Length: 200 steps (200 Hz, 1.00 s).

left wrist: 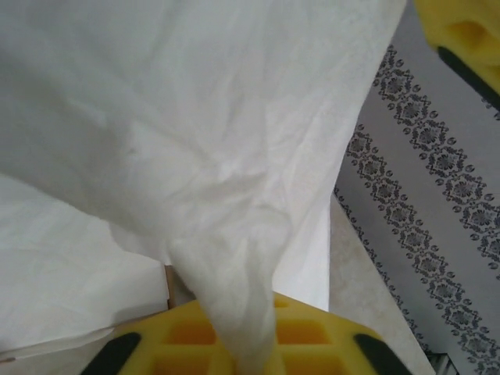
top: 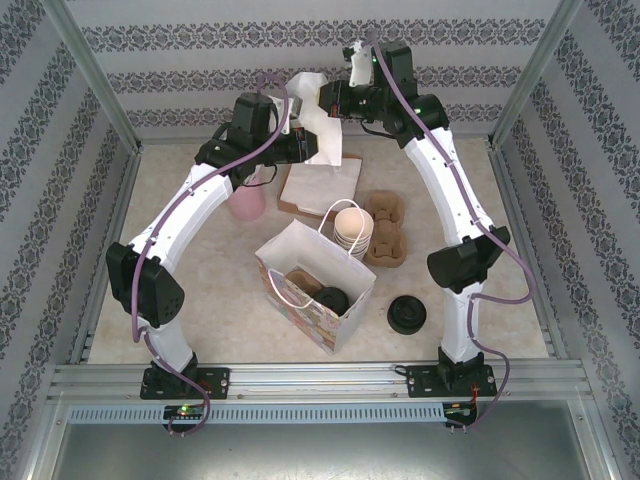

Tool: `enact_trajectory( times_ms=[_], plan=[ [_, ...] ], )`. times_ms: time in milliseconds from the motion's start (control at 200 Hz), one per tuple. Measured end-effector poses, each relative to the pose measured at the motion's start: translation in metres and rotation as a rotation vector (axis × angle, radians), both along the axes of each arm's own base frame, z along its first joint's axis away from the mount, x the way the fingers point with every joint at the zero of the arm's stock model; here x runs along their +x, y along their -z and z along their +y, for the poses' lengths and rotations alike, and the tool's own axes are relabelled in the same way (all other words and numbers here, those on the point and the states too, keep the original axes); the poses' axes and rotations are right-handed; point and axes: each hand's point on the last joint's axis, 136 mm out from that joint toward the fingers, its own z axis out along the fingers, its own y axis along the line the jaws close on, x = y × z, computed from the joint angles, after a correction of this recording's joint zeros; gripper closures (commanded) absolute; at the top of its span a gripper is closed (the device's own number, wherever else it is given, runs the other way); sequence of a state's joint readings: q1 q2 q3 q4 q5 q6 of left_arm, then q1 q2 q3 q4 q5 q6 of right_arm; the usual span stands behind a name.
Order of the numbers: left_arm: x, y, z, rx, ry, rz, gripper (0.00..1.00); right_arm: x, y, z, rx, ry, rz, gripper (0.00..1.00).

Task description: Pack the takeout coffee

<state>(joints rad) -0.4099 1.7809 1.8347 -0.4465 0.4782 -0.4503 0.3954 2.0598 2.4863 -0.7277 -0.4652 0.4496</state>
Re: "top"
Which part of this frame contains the aluminium table edge rail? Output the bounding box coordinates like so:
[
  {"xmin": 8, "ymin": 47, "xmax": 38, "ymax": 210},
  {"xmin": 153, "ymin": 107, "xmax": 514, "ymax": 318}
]
[
  {"xmin": 69, "ymin": 147, "xmax": 146, "ymax": 366},
  {"xmin": 137, "ymin": 132, "xmax": 494, "ymax": 147},
  {"xmin": 487, "ymin": 144, "xmax": 571, "ymax": 359}
]

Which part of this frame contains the white paper napkin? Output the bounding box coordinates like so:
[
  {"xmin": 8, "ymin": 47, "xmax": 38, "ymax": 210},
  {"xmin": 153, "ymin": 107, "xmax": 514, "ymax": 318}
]
[{"xmin": 285, "ymin": 71, "xmax": 346, "ymax": 169}]

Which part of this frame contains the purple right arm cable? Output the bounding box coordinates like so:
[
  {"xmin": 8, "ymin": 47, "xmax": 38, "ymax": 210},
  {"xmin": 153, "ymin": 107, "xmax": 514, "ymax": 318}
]
[{"xmin": 368, "ymin": 29, "xmax": 536, "ymax": 434}]

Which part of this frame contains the aluminium frame post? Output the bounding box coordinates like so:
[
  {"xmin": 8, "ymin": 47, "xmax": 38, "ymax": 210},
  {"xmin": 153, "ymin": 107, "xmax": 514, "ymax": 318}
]
[
  {"xmin": 42, "ymin": 0, "xmax": 146, "ymax": 154},
  {"xmin": 487, "ymin": 0, "xmax": 586, "ymax": 151}
]

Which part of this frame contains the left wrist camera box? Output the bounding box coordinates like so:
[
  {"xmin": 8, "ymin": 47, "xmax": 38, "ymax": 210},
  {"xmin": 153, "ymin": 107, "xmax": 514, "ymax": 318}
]
[{"xmin": 276, "ymin": 95, "xmax": 306, "ymax": 135}]

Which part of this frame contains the white paper bag with handles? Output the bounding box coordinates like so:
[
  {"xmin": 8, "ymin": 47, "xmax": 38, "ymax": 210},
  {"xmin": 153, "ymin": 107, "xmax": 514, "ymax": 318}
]
[{"xmin": 254, "ymin": 198, "xmax": 379, "ymax": 357}]

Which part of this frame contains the grey slotted cable duct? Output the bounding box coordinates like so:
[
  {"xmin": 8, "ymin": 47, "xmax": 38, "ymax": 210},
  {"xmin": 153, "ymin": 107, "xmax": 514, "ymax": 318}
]
[{"xmin": 67, "ymin": 402, "xmax": 447, "ymax": 425}]

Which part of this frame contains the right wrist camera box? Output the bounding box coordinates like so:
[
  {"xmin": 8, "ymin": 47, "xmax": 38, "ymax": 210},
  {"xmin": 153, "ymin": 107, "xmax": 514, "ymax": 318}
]
[{"xmin": 342, "ymin": 42, "xmax": 375, "ymax": 87}]

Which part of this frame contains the thin black camera cable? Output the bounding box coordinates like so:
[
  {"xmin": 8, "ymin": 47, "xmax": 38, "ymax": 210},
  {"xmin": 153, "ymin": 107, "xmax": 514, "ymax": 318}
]
[
  {"xmin": 246, "ymin": 162, "xmax": 281, "ymax": 190},
  {"xmin": 360, "ymin": 119, "xmax": 399, "ymax": 142}
]

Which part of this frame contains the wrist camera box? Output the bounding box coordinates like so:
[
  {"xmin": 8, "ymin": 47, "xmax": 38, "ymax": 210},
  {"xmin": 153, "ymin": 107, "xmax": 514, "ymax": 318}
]
[
  {"xmin": 276, "ymin": 95, "xmax": 306, "ymax": 135},
  {"xmin": 342, "ymin": 42, "xmax": 375, "ymax": 87}
]

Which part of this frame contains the grey metal base panel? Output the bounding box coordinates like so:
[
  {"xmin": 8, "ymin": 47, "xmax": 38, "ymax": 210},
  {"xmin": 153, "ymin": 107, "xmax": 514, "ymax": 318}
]
[{"xmin": 29, "ymin": 422, "xmax": 614, "ymax": 480}]

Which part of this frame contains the white napkin stack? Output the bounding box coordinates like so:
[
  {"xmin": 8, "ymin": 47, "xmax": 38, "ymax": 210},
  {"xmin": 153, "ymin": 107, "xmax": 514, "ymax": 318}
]
[{"xmin": 281, "ymin": 158, "xmax": 364, "ymax": 214}]

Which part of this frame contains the thin black right camera cable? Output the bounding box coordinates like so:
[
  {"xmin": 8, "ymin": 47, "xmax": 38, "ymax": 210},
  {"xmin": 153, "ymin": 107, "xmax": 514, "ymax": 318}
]
[{"xmin": 360, "ymin": 119, "xmax": 399, "ymax": 142}]

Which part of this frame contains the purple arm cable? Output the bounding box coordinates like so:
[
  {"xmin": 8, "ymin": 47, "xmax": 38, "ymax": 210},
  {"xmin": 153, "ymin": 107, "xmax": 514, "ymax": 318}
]
[
  {"xmin": 130, "ymin": 73, "xmax": 292, "ymax": 436},
  {"xmin": 368, "ymin": 29, "xmax": 536, "ymax": 434}
]

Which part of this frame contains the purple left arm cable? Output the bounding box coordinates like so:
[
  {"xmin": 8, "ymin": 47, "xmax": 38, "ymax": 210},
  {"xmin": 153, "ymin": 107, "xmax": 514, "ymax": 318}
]
[{"xmin": 130, "ymin": 73, "xmax": 292, "ymax": 436}]

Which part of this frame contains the black cup lid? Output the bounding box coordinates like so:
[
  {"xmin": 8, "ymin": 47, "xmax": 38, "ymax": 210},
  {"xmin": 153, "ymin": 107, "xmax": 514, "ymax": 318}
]
[
  {"xmin": 387, "ymin": 294, "xmax": 428, "ymax": 335},
  {"xmin": 313, "ymin": 286, "xmax": 351, "ymax": 317}
]

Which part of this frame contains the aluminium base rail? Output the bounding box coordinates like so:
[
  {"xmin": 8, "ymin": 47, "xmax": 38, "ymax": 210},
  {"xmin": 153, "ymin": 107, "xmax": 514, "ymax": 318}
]
[{"xmin": 47, "ymin": 363, "xmax": 586, "ymax": 401}]

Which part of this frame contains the pink holder cup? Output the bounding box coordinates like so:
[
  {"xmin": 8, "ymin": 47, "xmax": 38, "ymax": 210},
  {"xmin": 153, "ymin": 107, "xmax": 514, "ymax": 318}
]
[{"xmin": 228, "ymin": 187, "xmax": 266, "ymax": 222}]

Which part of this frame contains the brown cardboard cup carrier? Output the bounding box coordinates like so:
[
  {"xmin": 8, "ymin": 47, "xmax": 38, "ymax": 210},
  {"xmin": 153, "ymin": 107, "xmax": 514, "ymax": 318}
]
[
  {"xmin": 362, "ymin": 192, "xmax": 409, "ymax": 269},
  {"xmin": 284, "ymin": 269, "xmax": 326, "ymax": 309}
]

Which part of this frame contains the thin black left camera cable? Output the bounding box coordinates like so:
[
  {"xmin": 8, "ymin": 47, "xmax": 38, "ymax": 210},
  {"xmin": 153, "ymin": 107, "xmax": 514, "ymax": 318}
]
[{"xmin": 246, "ymin": 162, "xmax": 281, "ymax": 190}]

